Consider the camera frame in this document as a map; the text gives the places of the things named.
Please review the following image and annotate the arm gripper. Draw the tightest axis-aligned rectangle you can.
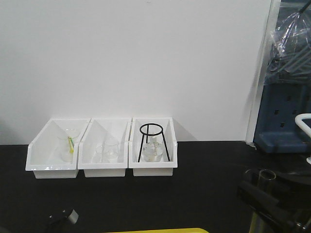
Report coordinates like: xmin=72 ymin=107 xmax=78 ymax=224
xmin=48 ymin=208 xmax=79 ymax=227

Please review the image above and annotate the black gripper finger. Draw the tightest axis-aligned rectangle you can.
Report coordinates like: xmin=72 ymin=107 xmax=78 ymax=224
xmin=252 ymin=171 xmax=311 ymax=209
xmin=237 ymin=181 xmax=306 ymax=233

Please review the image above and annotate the clear test tube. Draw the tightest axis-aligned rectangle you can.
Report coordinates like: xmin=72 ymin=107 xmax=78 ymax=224
xmin=244 ymin=168 xmax=276 ymax=191

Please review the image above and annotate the yellow plastic tray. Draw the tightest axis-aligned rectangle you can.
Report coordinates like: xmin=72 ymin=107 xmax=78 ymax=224
xmin=136 ymin=227 xmax=211 ymax=233

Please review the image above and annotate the left white storage bin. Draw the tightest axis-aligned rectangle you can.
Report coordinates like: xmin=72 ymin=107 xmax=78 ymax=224
xmin=25 ymin=118 xmax=91 ymax=179

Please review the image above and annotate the white storage bin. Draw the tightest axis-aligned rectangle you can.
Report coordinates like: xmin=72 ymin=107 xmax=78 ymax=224
xmin=77 ymin=118 xmax=132 ymax=178
xmin=25 ymin=118 xmax=91 ymax=179
xmin=128 ymin=117 xmax=178 ymax=177

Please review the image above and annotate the white lab faucet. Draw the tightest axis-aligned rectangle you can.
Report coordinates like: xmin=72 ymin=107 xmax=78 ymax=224
xmin=294 ymin=113 xmax=311 ymax=165

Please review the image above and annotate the clear glass beaker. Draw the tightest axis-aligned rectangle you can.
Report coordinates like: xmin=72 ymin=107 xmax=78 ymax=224
xmin=93 ymin=138 xmax=119 ymax=163

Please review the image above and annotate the middle white storage bin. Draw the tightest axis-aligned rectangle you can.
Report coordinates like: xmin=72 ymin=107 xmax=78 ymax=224
xmin=77 ymin=118 xmax=132 ymax=178

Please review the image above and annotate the blue-grey pegboard drying rack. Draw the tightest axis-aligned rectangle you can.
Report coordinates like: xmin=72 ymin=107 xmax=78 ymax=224
xmin=252 ymin=0 xmax=311 ymax=154

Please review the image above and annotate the right white storage bin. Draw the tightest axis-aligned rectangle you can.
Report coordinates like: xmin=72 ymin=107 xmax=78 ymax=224
xmin=128 ymin=117 xmax=178 ymax=177

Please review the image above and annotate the round glass flask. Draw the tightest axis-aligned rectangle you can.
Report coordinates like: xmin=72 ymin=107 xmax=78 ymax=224
xmin=142 ymin=136 xmax=165 ymax=162

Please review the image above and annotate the clear bag of pegs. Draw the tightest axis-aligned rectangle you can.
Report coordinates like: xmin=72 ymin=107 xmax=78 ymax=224
xmin=264 ymin=0 xmax=311 ymax=85

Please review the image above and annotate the black wire tripod stand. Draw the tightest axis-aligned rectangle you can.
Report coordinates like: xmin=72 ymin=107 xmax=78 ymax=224
xmin=137 ymin=123 xmax=171 ymax=163

